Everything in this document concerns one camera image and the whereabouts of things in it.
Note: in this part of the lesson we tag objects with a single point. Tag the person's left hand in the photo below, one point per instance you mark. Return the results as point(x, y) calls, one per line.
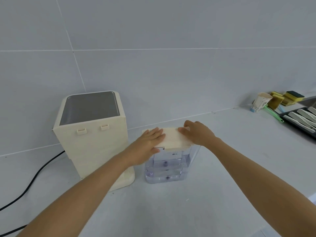
point(143, 148)

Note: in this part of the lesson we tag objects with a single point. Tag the person's right hand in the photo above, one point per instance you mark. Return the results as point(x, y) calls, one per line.
point(200, 134)

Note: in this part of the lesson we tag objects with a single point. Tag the person's right thumb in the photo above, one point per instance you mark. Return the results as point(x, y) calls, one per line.
point(184, 132)

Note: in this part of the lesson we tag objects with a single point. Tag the person's left thumb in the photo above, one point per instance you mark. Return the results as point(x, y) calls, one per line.
point(156, 150)

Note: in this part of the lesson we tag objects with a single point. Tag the cream tank lid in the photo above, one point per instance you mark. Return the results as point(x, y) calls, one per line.
point(171, 139)

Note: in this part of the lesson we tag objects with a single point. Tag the person's left forearm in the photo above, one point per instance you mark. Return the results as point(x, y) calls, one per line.
point(81, 194)

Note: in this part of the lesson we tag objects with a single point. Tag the person's right forearm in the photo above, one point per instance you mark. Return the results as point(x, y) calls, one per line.
point(261, 185)

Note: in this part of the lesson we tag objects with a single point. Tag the clear water tank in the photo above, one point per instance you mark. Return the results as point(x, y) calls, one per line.
point(170, 167)

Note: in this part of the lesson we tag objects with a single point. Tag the cream water dispenser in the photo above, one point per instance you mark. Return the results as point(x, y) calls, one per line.
point(91, 143)

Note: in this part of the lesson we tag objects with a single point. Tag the printed paper cup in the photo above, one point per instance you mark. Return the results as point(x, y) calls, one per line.
point(260, 102)

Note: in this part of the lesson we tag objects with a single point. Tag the worn yellow sponge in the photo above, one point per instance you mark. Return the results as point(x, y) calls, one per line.
point(275, 101)

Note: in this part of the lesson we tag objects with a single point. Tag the dark cutlery tray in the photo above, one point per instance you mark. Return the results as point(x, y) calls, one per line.
point(291, 123)

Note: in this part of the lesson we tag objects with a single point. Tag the yellow sponge with green scourer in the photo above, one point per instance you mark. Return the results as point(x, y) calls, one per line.
point(292, 97)

